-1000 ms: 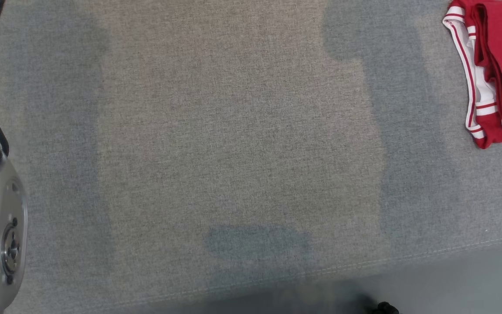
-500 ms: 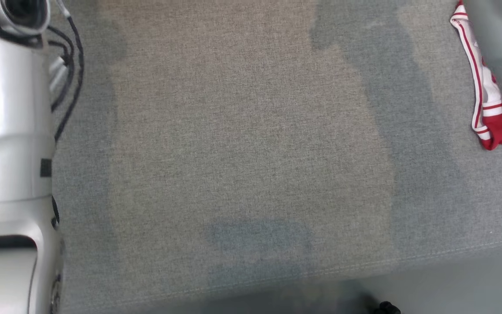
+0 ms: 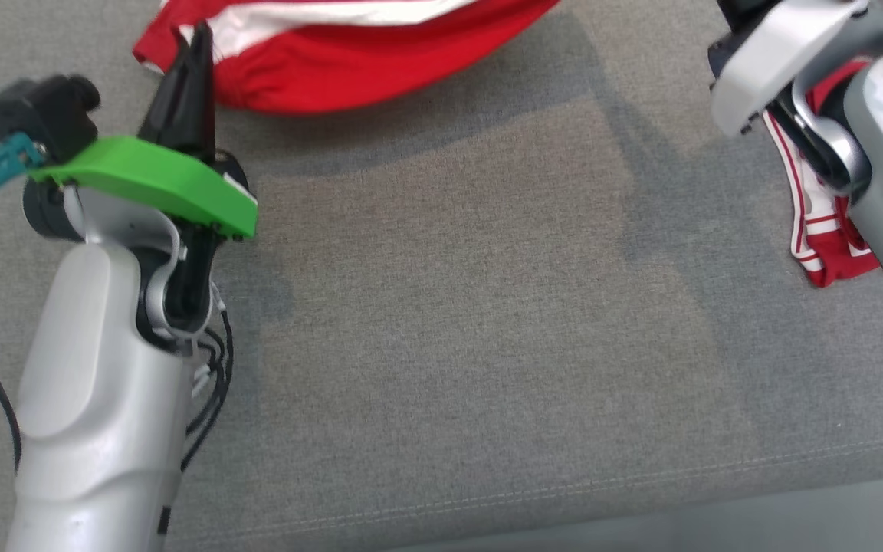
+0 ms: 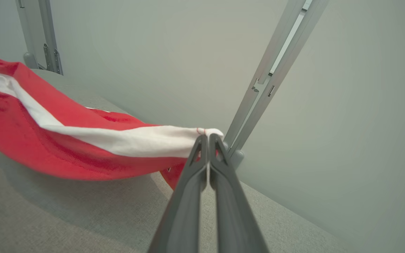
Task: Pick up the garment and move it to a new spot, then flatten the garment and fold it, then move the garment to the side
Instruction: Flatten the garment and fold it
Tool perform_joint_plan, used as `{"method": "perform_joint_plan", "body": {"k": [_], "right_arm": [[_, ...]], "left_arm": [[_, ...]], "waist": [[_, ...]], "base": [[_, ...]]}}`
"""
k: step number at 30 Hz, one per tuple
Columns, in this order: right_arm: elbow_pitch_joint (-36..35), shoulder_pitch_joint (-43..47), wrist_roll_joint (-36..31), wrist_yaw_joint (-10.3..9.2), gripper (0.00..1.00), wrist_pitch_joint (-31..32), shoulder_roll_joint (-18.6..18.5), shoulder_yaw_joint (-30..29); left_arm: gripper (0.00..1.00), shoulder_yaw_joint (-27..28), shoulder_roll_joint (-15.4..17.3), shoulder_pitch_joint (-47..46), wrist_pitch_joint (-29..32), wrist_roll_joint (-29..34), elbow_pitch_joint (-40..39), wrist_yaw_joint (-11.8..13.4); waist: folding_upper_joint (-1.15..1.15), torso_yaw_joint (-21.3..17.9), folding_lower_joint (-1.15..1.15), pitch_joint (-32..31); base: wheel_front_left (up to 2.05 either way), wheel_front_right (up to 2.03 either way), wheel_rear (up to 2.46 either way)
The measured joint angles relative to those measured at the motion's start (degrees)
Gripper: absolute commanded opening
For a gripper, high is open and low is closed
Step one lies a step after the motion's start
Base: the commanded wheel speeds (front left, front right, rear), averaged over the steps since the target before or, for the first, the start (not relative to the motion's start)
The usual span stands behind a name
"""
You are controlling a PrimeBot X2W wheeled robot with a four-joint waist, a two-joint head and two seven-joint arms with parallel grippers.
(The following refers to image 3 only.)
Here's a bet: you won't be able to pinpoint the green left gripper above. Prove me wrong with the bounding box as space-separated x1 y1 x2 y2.
28 21 259 241

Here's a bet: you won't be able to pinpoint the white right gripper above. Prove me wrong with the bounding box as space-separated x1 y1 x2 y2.
710 0 869 140

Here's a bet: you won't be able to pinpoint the red shorts with white stripe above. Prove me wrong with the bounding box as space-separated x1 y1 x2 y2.
133 0 562 117

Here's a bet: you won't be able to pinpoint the red white basketball jersey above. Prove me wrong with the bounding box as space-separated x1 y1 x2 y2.
762 57 883 289

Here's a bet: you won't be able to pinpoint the teal cable connector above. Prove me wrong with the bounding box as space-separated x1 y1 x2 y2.
0 132 46 207

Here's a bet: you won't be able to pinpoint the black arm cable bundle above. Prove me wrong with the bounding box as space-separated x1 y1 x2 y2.
179 282 236 473

